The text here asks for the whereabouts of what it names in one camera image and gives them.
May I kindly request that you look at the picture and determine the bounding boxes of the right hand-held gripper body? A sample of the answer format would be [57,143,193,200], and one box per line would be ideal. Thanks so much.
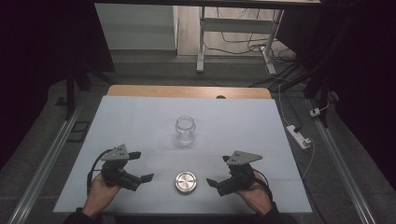
[216,150,263,198]

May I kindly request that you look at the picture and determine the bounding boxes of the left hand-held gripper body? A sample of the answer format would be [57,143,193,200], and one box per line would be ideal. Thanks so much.
[100,143,143,192]

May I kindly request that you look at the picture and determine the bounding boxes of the round metal jar lid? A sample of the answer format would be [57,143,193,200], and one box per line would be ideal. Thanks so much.
[174,170,198,195]

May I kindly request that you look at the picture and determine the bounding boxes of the clear glass jar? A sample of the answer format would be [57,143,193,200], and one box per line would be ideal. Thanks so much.
[174,115,198,147]

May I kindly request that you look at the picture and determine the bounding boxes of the person's right hand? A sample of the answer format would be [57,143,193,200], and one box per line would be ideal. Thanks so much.
[235,170,274,217]

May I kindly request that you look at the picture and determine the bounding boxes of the person's left hand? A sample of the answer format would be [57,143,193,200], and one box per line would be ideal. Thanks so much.
[81,172,123,219]

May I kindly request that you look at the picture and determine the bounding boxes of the pale blue table mat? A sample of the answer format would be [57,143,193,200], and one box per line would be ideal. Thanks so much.
[53,94,314,217]

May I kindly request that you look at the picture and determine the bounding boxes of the wooden table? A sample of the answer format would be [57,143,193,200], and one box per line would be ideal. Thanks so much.
[106,84,273,100]

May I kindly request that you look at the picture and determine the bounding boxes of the white power strip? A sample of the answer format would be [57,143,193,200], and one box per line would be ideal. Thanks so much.
[286,124,313,150]

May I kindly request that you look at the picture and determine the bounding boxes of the black metal stand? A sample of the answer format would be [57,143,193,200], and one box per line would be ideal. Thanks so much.
[63,60,108,121]
[303,59,332,129]

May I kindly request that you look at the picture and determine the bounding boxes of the black curtain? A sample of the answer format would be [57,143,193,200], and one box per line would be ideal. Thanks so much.
[276,0,396,188]
[0,0,116,172]

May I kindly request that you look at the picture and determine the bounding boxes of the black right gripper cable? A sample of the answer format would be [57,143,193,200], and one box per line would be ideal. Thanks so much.
[251,168,275,203]

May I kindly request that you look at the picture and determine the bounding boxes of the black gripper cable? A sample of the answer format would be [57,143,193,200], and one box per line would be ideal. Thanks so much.
[86,147,114,194]
[251,168,275,203]

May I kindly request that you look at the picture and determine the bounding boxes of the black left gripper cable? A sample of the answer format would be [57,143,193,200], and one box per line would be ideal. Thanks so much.
[86,147,114,194]

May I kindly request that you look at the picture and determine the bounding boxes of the black rectangular floor frame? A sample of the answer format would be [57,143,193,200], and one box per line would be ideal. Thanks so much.
[66,120,92,144]

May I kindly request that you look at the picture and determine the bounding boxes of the aluminium floor rail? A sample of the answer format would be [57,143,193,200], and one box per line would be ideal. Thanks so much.
[305,98,377,224]
[7,98,88,224]

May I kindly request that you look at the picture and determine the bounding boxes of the thin white cable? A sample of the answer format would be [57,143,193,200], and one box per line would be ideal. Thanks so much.
[277,83,317,181]

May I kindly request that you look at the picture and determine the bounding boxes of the tangle of black floor cables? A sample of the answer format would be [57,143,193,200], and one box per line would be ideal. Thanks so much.
[204,7,307,94]

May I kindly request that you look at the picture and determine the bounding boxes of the white desk frame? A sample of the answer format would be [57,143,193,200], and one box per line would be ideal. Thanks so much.
[195,6,285,76]

